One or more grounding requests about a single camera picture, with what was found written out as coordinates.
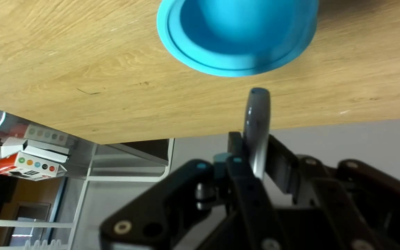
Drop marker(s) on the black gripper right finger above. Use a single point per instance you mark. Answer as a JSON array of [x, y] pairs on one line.
[[348, 209]]

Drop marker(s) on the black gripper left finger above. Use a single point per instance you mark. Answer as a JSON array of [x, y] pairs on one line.
[[163, 199]]

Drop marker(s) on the orange white marker box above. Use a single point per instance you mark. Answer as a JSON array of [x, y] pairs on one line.
[[34, 166]]

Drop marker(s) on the blue cup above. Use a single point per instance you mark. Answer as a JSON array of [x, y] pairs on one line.
[[237, 37]]

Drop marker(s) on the white framed grey cart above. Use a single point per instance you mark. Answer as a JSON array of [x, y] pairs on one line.
[[125, 185]]

